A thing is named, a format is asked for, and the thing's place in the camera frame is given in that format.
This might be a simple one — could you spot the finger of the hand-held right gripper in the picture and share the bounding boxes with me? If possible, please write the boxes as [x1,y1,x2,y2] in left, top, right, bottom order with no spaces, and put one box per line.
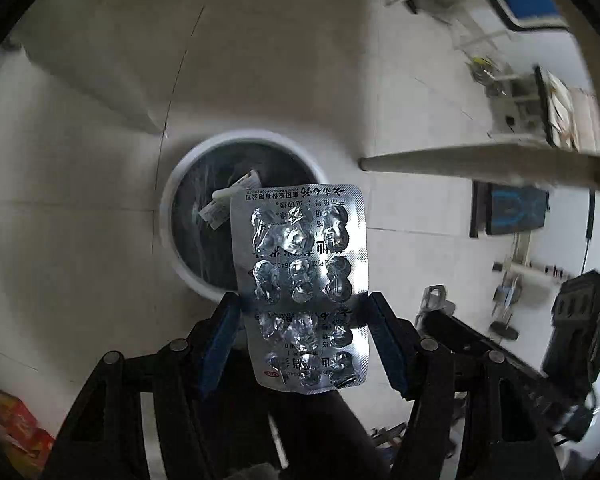
[420,310,548,378]

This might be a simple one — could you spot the black and blue workout bench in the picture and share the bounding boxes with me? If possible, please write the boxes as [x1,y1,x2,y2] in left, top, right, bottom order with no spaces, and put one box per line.
[471,180,551,239]

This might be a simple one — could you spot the white low rack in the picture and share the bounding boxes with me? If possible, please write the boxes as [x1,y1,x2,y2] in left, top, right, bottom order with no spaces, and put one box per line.
[492,257,571,281]

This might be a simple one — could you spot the red snack packet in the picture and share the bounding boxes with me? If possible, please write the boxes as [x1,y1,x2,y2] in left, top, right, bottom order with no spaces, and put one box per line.
[0,387,56,476]

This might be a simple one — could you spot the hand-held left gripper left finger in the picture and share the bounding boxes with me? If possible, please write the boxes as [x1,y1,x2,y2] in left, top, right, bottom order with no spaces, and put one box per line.
[40,292,243,480]

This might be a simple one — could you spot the silver pill blister pack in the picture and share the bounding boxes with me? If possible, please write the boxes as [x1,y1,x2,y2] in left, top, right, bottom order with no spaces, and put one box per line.
[229,182,371,390]

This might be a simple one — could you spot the white round trash bin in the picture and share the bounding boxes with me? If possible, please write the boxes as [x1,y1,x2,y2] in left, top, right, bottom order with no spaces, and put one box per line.
[159,130,326,303]

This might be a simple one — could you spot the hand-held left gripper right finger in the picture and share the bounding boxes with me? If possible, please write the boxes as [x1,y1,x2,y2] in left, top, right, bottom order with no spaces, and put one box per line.
[367,291,563,480]

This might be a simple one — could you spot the white table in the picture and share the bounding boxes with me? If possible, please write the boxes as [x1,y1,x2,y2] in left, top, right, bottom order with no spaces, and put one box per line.
[358,142,600,193]

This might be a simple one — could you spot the white paper packet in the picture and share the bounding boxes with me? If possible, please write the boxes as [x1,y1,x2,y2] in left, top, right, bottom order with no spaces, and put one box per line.
[198,170,261,231]

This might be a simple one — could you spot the person's legs in dark pants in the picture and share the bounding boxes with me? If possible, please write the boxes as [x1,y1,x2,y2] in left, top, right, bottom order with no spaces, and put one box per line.
[220,350,392,480]

